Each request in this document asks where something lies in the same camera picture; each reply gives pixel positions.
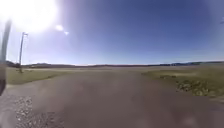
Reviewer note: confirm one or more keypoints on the distant wooded hills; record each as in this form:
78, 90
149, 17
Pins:
100, 65

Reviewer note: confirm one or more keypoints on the grey asphalt road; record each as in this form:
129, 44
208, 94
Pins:
110, 100

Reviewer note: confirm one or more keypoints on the dry grass verge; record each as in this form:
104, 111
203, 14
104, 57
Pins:
26, 76

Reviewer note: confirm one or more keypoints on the green grass field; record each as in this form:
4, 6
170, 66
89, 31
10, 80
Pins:
200, 78

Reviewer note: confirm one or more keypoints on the pale utility pole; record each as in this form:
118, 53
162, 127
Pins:
21, 50

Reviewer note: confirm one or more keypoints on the dark pole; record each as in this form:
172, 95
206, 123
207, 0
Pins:
4, 50

